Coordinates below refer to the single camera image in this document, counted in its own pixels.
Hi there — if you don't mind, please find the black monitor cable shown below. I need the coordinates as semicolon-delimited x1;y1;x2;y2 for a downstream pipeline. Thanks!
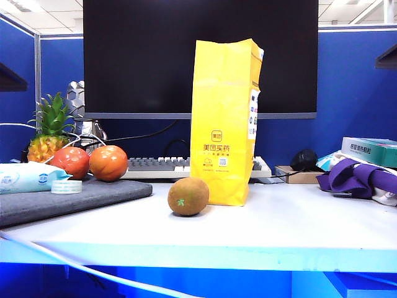
81;119;179;149

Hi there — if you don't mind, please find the white charging cable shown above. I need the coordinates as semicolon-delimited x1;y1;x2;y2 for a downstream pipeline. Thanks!
0;122;108;165

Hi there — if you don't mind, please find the black computer monitor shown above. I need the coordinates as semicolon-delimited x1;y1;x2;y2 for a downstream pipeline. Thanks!
83;0;319;120

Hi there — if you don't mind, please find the small pineapple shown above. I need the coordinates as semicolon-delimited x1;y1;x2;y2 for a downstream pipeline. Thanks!
27;92;76;164

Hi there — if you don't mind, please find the black computer mouse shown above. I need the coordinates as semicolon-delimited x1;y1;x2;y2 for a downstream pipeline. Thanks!
290;148;319;171

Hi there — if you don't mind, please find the brown kiwifruit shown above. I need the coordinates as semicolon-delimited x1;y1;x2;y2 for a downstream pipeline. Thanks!
167;176;210;217

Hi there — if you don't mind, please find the purple cloth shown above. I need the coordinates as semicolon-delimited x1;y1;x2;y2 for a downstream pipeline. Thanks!
316;158;397;200

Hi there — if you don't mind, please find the clear tape roll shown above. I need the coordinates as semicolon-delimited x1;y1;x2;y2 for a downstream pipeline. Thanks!
50;179;84;195

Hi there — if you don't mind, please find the grey felt pad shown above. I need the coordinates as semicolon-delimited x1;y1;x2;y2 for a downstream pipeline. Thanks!
0;174;153;229

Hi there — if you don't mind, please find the teal white medicine box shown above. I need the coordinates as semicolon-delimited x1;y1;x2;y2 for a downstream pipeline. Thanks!
341;137;397;169

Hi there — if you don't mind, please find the light blue tissue pack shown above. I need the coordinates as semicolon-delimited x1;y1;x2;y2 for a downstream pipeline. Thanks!
316;150;351;172

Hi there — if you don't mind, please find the grey white keyboard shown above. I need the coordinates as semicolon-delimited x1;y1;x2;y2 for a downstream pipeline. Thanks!
120;155;273;179

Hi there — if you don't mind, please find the silver geometric figurine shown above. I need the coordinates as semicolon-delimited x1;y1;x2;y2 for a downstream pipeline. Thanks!
66;80;107;147

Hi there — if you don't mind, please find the red orange tomato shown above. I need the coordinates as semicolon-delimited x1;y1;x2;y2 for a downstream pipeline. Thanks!
49;146;91;181

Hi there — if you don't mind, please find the dark shelf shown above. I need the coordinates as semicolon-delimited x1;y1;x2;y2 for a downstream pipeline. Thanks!
374;43;397;70

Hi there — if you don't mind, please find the blue white wet wipes pack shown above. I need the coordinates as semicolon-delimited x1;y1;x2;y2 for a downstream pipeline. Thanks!
0;161;73;196

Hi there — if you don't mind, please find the yellow paper bag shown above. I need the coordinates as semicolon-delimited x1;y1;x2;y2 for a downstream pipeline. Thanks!
189;38;265;207

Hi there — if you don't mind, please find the brown cardboard box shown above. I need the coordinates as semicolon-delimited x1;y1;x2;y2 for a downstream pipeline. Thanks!
274;165;326;184

